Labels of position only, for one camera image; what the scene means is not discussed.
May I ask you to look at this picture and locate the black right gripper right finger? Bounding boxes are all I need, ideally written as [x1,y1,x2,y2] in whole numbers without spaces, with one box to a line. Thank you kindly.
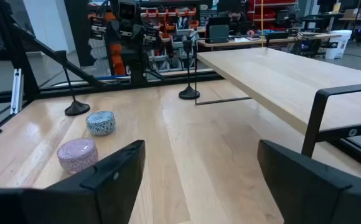
[256,139,361,224]

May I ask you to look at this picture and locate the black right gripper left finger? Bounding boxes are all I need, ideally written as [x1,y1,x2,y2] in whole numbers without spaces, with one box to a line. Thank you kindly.
[0,139,146,224]

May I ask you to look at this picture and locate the pink candle tin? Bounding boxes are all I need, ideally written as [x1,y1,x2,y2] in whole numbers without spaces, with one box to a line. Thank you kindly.
[57,138,99,174]

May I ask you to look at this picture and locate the blue patterned candle tin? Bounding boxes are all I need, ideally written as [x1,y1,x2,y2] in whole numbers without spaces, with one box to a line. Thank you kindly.
[85,110,116,137]

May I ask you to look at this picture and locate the black candlestick holder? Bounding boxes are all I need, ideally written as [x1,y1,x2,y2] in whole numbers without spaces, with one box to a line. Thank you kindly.
[54,50,91,117]
[178,39,201,101]

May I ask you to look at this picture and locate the parts rack orange bins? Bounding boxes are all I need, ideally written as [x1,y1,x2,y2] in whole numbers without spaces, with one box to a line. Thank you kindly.
[87,0,202,74]

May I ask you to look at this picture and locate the black monitor back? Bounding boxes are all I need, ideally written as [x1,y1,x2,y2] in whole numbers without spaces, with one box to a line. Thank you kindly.
[204,16,231,44]

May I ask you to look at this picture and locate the person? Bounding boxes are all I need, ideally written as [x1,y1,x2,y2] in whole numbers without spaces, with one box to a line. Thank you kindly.
[225,9,251,35]

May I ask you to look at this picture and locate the wooden shelf black metal legs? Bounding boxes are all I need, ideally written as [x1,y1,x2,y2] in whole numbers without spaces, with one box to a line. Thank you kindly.
[194,47,361,158]

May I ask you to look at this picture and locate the long wooden background table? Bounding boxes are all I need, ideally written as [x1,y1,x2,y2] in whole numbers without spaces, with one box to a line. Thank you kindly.
[197,32,342,50]

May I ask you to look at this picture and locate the red tool cabinet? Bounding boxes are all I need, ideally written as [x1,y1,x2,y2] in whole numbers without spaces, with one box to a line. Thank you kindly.
[248,0,298,31]

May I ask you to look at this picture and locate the white trash bin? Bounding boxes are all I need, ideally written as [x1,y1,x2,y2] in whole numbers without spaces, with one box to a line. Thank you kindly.
[324,29,353,60]

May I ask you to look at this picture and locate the wooden background desk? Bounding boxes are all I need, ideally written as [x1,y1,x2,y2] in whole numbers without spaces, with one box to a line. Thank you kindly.
[338,15,361,47]

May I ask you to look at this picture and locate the white metal bracket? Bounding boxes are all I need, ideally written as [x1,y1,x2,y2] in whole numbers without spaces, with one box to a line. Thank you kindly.
[9,68,24,115]

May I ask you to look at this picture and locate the yellow cable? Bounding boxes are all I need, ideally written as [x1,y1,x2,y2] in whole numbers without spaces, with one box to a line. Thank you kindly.
[260,0,265,48]

